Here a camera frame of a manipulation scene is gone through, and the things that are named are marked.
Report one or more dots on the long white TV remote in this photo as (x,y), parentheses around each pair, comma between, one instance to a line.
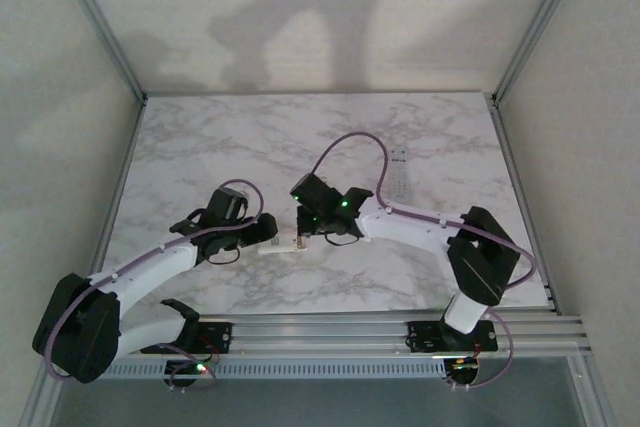
(400,172)

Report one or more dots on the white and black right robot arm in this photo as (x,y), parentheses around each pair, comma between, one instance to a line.
(485,257)

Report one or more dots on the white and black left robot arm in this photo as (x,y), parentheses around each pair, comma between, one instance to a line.
(80,327)

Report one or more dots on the black controller board with LED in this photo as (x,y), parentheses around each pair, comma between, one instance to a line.
(180,369)
(462,372)

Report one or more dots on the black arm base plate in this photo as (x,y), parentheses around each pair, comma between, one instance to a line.
(220,334)
(425,337)

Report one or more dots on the aluminium side rail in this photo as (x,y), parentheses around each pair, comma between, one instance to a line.
(117,197)
(509,157)

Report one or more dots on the aluminium frame post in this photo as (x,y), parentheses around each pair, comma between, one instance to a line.
(103,22)
(539,22)

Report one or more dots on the aluminium lower frame bar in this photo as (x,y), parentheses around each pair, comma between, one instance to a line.
(595,387)
(42,407)

